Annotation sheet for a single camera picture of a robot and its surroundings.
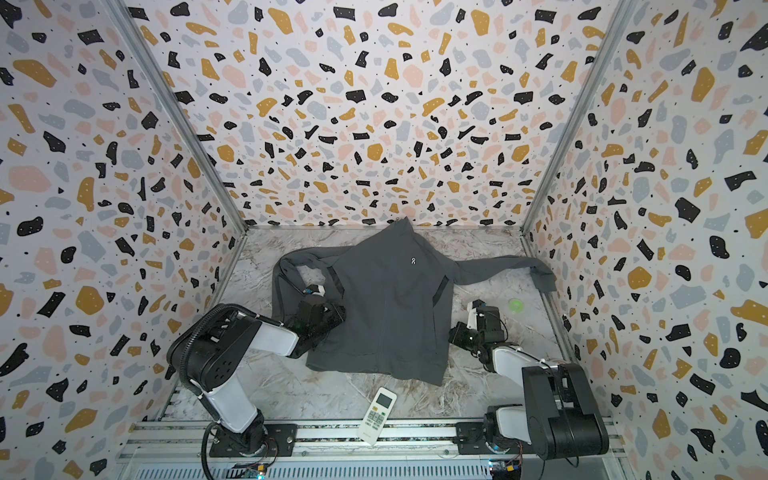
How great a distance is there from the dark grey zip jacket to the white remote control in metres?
0.06

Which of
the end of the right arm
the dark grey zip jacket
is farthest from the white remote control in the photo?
the end of the right arm

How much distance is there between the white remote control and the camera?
0.76m

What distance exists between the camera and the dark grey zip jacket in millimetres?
872

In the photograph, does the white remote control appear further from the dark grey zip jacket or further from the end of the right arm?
the end of the right arm
